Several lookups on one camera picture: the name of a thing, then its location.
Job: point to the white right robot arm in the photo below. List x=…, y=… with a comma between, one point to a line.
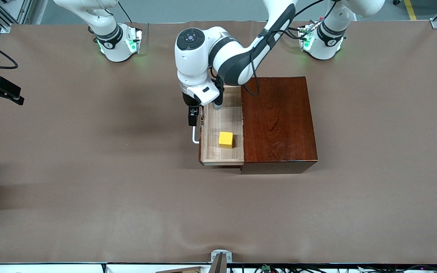
x=114, y=45

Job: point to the brown table cover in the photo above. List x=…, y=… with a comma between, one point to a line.
x=127, y=235

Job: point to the green connector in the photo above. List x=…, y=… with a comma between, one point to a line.
x=266, y=268

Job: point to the yellow wooden block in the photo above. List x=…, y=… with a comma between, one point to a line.
x=226, y=139

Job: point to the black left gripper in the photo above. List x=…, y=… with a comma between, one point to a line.
x=189, y=101

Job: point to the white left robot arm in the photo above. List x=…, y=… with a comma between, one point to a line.
x=192, y=60

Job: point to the wooden board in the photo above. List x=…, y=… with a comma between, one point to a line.
x=180, y=270

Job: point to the grey metal bracket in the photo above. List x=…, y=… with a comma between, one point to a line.
x=221, y=252

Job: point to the grey tapered post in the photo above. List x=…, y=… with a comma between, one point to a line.
x=218, y=265

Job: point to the dark wooden cabinet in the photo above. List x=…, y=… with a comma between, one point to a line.
x=279, y=125

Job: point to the wooden drawer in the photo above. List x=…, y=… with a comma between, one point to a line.
x=226, y=121

